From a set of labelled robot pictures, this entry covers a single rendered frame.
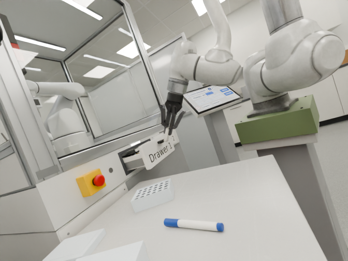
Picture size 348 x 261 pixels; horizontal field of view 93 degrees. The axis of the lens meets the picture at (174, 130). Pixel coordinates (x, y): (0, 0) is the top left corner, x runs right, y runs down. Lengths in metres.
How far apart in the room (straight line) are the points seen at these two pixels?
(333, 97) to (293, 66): 3.19
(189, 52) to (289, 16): 0.34
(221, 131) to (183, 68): 1.03
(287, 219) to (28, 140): 0.65
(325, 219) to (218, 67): 0.78
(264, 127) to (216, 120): 0.85
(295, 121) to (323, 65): 0.22
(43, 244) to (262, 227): 0.64
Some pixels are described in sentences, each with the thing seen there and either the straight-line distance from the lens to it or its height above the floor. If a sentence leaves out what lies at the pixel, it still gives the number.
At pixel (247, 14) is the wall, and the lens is 4.61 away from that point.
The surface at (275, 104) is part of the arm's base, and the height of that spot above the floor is 0.89.
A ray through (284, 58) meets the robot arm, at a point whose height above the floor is 1.04.
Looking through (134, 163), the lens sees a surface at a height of 0.86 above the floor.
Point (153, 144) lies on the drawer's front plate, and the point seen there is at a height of 0.91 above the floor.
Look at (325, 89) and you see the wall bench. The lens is 3.79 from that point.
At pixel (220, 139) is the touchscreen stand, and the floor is 0.67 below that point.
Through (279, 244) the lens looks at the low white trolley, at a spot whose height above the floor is 0.76.
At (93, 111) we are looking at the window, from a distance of 0.81.
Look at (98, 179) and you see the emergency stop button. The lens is 0.63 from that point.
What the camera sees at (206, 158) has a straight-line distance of 2.49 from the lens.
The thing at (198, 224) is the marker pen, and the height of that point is 0.77.
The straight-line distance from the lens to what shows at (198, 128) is 2.40.
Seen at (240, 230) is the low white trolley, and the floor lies 0.76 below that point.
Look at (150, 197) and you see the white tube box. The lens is 0.53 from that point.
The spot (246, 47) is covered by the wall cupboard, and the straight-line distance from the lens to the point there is 4.03.
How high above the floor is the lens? 0.98
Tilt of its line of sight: 3 degrees down
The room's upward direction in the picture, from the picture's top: 20 degrees counter-clockwise
